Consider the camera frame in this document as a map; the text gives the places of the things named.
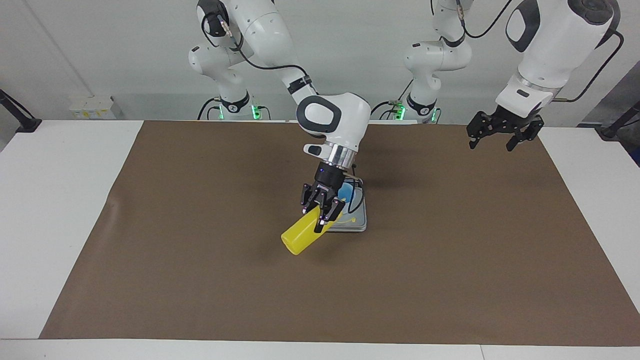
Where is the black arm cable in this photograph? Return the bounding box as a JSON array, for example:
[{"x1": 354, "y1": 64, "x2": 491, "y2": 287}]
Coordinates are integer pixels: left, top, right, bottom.
[
  {"x1": 431, "y1": 0, "x2": 625, "y2": 103},
  {"x1": 217, "y1": 12, "x2": 368, "y2": 216}
]

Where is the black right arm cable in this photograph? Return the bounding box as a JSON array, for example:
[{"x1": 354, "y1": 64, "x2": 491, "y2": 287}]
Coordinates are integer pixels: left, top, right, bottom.
[{"x1": 217, "y1": 12, "x2": 368, "y2": 216}]

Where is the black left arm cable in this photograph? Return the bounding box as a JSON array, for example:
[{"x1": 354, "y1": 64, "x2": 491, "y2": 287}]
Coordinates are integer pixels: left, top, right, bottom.
[{"x1": 431, "y1": 0, "x2": 625, "y2": 103}]

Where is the black left base cable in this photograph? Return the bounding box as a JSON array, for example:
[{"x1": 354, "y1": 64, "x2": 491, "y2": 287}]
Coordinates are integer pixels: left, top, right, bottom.
[{"x1": 366, "y1": 100, "x2": 406, "y2": 121}]

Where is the black base cable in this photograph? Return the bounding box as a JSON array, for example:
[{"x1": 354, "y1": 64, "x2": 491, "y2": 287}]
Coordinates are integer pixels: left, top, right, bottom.
[
  {"x1": 366, "y1": 100, "x2": 406, "y2": 121},
  {"x1": 196, "y1": 96, "x2": 223, "y2": 121}
]

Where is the silver digital kitchen scale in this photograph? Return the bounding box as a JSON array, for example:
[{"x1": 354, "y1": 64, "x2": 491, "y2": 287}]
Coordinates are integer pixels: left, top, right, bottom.
[{"x1": 327, "y1": 176, "x2": 368, "y2": 233}]

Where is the black right base cable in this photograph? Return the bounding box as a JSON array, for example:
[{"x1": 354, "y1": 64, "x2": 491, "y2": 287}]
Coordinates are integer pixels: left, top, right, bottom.
[{"x1": 196, "y1": 96, "x2": 223, "y2": 121}]

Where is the yellow squeeze bottle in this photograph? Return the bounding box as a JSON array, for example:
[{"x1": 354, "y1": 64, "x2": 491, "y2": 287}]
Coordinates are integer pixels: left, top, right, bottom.
[{"x1": 280, "y1": 206, "x2": 357, "y2": 256}]

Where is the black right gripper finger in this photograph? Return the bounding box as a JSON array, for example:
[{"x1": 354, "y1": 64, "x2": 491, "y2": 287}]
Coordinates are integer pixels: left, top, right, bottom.
[
  {"x1": 300, "y1": 184, "x2": 326, "y2": 216},
  {"x1": 314, "y1": 200, "x2": 346, "y2": 234}
]

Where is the black clamp stand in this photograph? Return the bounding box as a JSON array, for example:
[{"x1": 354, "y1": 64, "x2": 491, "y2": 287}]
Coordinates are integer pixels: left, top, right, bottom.
[
  {"x1": 595, "y1": 100, "x2": 640, "y2": 140},
  {"x1": 0, "y1": 89, "x2": 43, "y2": 134}
]

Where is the white wall socket box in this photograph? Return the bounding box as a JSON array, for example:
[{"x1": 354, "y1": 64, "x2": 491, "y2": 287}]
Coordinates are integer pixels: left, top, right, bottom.
[{"x1": 69, "y1": 96, "x2": 117, "y2": 120}]

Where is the brown paper mat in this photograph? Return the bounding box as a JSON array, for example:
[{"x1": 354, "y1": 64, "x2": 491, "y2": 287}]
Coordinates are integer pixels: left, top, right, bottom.
[{"x1": 39, "y1": 120, "x2": 640, "y2": 347}]

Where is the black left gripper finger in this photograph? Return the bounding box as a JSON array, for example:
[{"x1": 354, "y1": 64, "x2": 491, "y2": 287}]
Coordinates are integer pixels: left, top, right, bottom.
[
  {"x1": 506, "y1": 119, "x2": 545, "y2": 152},
  {"x1": 466, "y1": 111, "x2": 497, "y2": 150}
]

